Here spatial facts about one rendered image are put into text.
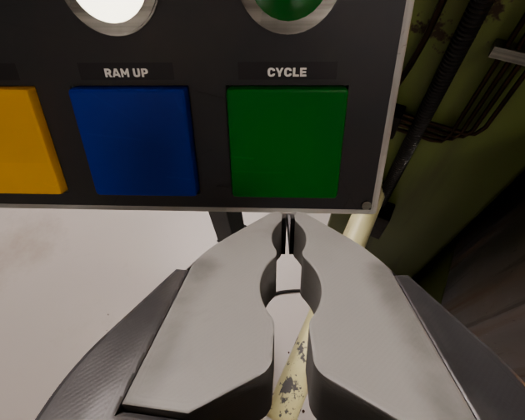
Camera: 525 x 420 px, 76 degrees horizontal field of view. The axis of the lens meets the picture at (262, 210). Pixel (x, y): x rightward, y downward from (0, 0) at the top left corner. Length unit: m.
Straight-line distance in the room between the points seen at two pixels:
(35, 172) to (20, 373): 1.19
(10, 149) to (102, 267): 1.15
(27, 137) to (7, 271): 1.35
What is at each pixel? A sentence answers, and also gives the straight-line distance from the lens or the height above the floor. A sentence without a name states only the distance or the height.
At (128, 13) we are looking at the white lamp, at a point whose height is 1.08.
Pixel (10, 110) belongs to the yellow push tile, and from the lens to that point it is 0.28.
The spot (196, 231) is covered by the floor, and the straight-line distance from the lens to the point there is 1.36.
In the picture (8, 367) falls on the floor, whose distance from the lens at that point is 1.47.
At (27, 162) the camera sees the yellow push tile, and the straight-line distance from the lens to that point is 0.29.
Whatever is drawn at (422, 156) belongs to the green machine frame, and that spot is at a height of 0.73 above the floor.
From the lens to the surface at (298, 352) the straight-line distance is 0.55.
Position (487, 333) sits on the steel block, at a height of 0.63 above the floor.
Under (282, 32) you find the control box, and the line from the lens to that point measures 0.22.
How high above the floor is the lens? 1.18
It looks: 59 degrees down
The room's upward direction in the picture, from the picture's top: 4 degrees counter-clockwise
